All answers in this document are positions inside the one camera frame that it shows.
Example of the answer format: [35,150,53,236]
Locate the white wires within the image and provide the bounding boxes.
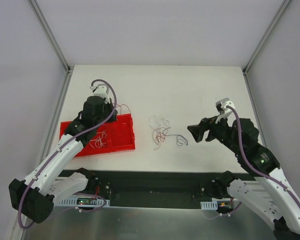
[87,129,110,151]

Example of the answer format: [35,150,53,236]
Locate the cable bundle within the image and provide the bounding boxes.
[152,126,172,151]

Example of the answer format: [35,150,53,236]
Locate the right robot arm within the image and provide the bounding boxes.
[187,116,300,240]

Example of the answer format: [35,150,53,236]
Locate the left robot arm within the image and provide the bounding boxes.
[8,96,117,230]

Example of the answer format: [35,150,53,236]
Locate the red plastic tray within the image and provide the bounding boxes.
[59,113,136,159]

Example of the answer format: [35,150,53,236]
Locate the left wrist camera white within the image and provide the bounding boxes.
[90,83,111,104]

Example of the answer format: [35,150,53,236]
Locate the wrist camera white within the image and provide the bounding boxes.
[215,98,236,124]
[90,83,111,104]

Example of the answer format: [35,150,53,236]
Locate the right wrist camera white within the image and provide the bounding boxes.
[215,98,236,124]

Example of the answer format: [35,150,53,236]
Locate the right white cable duct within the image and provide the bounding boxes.
[200,198,234,211]

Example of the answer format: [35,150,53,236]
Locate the white cable duct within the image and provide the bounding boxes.
[56,196,110,208]
[200,198,234,211]

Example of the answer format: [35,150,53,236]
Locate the left aluminium frame post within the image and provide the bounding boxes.
[28,0,71,73]

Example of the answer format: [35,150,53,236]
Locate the aluminium frame post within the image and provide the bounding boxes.
[28,0,71,73]
[242,0,292,75]

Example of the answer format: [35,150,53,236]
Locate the left white cable duct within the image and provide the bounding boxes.
[56,196,110,208]

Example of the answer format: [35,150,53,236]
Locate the right aluminium frame post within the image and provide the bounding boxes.
[242,0,292,75]

